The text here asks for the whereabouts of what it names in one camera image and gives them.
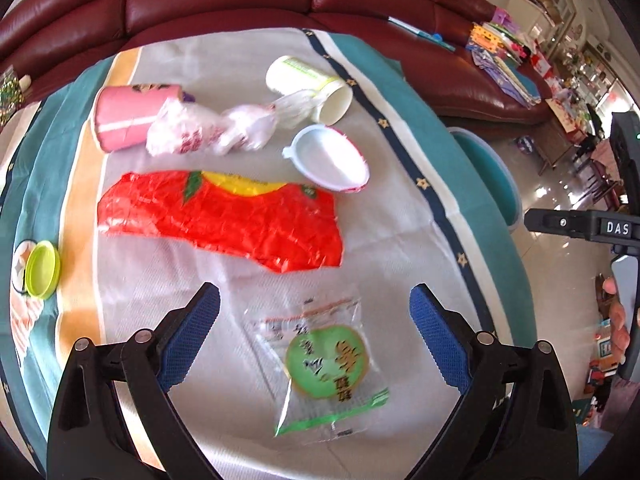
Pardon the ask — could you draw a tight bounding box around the white cup with green label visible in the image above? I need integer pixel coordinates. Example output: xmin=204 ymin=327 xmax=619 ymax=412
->
xmin=265 ymin=55 xmax=354 ymax=127

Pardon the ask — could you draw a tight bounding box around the clear jar of beads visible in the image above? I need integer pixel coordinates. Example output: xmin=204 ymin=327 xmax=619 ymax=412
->
xmin=0 ymin=66 xmax=32 ymax=127

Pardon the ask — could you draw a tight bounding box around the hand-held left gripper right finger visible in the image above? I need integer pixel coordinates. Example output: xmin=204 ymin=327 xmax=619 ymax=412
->
xmin=409 ymin=283 xmax=581 ymax=480

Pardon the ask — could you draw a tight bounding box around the pile of colourful books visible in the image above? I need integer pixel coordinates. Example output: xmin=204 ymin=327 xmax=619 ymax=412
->
xmin=466 ymin=7 xmax=545 ymax=107

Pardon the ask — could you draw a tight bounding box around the pink paper cup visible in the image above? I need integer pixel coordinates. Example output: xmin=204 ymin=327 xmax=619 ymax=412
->
xmin=94 ymin=84 xmax=184 ymax=154

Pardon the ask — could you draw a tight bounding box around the red plastic wrapper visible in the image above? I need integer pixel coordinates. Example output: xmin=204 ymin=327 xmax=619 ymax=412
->
xmin=97 ymin=170 xmax=345 ymax=274

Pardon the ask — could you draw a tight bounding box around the green plastic lid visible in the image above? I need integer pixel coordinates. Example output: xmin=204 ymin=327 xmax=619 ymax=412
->
xmin=25 ymin=241 xmax=62 ymax=301

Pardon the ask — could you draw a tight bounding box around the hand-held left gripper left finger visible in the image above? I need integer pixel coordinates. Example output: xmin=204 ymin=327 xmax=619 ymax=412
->
xmin=47 ymin=282 xmax=221 ymax=480

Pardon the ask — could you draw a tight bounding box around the clear wrapper with green print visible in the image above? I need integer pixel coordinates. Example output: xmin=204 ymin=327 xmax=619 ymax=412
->
xmin=245 ymin=295 xmax=391 ymax=444

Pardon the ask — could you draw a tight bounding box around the white plastic bag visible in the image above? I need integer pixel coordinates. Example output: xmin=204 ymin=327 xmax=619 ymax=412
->
xmin=145 ymin=99 xmax=279 ymax=157

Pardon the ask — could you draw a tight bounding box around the white plastic lid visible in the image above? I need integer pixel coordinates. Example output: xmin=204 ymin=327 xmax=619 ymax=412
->
xmin=282 ymin=125 xmax=371 ymax=192

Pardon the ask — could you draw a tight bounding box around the blue and white booklet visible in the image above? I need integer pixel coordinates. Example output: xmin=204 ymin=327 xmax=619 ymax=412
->
xmin=387 ymin=16 xmax=457 ymax=52

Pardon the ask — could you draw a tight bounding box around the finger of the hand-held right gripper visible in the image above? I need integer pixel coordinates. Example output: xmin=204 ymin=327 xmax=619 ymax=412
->
xmin=524 ymin=208 xmax=598 ymax=237

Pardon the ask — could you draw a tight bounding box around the person's right hand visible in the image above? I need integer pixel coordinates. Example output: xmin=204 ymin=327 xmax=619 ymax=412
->
xmin=600 ymin=274 xmax=634 ymax=368

